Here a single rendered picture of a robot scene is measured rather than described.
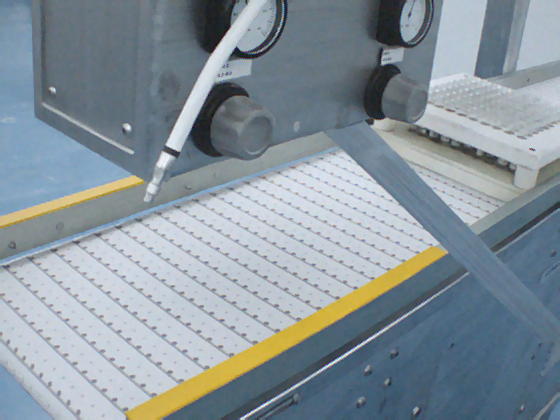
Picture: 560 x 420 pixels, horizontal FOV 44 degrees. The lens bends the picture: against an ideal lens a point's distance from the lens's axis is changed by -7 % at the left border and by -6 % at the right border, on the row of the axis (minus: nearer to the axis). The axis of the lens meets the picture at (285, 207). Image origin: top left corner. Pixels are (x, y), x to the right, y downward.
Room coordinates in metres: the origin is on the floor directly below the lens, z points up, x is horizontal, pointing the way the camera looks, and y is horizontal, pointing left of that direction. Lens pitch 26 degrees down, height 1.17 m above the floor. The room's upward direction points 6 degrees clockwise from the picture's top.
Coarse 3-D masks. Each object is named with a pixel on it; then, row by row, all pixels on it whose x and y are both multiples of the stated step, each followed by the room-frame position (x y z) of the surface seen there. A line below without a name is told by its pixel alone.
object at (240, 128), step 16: (224, 64) 0.30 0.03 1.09; (240, 64) 0.31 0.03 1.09; (224, 80) 0.30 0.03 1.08; (208, 96) 0.30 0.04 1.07; (224, 96) 0.30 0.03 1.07; (240, 96) 0.30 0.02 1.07; (208, 112) 0.29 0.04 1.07; (224, 112) 0.29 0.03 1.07; (240, 112) 0.29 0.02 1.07; (256, 112) 0.29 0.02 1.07; (208, 128) 0.29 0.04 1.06; (224, 128) 0.29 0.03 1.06; (240, 128) 0.28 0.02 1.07; (256, 128) 0.29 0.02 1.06; (272, 128) 0.30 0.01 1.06; (208, 144) 0.29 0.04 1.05; (224, 144) 0.29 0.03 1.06; (240, 144) 0.28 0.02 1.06; (256, 144) 0.29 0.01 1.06
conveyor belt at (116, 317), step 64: (256, 192) 0.73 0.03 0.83; (320, 192) 0.75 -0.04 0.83; (384, 192) 0.77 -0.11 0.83; (448, 192) 0.79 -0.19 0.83; (64, 256) 0.55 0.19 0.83; (128, 256) 0.56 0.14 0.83; (192, 256) 0.58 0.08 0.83; (256, 256) 0.59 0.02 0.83; (320, 256) 0.60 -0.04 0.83; (384, 256) 0.62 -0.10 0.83; (0, 320) 0.44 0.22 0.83; (64, 320) 0.45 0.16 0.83; (128, 320) 0.46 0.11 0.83; (192, 320) 0.48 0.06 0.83; (256, 320) 0.49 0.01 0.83; (64, 384) 0.38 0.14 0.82; (128, 384) 0.39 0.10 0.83
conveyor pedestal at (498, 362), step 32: (544, 288) 1.00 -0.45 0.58; (512, 320) 0.91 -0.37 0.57; (448, 352) 0.75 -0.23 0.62; (480, 352) 0.84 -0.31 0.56; (512, 352) 0.95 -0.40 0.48; (544, 352) 1.11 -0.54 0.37; (416, 384) 0.69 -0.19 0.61; (448, 384) 0.77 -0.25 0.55; (480, 384) 0.87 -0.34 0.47; (512, 384) 1.00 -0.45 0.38; (544, 384) 1.18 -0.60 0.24; (384, 416) 0.65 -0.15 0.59; (416, 416) 0.71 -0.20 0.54; (448, 416) 0.80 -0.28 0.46; (480, 416) 0.91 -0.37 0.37; (512, 416) 1.06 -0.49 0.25; (544, 416) 1.23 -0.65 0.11
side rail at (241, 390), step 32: (544, 192) 0.74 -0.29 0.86; (480, 224) 0.64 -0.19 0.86; (512, 224) 0.68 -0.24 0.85; (448, 256) 0.57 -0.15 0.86; (416, 288) 0.53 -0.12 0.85; (352, 320) 0.46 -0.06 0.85; (288, 352) 0.41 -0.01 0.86; (320, 352) 0.44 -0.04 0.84; (224, 384) 0.36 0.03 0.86; (256, 384) 0.38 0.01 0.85; (192, 416) 0.34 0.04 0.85
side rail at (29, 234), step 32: (544, 64) 1.41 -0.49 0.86; (256, 160) 0.77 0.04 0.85; (288, 160) 0.81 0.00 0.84; (128, 192) 0.63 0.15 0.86; (160, 192) 0.66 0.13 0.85; (192, 192) 0.69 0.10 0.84; (32, 224) 0.55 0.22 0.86; (64, 224) 0.57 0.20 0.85; (96, 224) 0.60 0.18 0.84; (0, 256) 0.52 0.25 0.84
